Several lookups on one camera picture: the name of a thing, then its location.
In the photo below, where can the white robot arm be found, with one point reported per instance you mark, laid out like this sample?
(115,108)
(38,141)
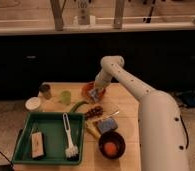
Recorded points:
(161,134)

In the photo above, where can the white rectangular sponge block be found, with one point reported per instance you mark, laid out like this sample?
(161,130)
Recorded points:
(37,144)

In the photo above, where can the dark bowl with orange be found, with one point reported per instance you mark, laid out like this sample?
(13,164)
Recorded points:
(112,145)

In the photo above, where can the right wooden post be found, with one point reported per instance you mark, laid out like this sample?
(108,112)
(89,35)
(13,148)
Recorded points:
(118,15)

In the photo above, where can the green plastic tray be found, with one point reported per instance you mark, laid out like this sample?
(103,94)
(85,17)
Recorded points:
(50,124)

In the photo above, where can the white round bowl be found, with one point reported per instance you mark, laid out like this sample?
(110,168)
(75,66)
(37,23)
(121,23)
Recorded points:
(33,104)

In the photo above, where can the blue sponge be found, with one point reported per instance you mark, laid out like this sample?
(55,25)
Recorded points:
(107,125)

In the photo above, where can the grey wiping towel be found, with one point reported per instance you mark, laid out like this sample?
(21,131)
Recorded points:
(95,94)

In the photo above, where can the white dish brush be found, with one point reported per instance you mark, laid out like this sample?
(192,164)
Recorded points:
(72,150)

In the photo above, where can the dark object on floor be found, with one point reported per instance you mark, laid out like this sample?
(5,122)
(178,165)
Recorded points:
(188,98)

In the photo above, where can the green cup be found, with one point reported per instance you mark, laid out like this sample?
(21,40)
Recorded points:
(65,97)

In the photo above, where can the dark brown food item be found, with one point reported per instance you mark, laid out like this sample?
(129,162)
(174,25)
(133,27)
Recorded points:
(94,112)

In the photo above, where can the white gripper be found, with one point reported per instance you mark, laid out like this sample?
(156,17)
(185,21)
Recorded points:
(102,80)

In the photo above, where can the red bowl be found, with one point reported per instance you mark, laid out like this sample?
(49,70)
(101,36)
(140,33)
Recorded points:
(86,93)

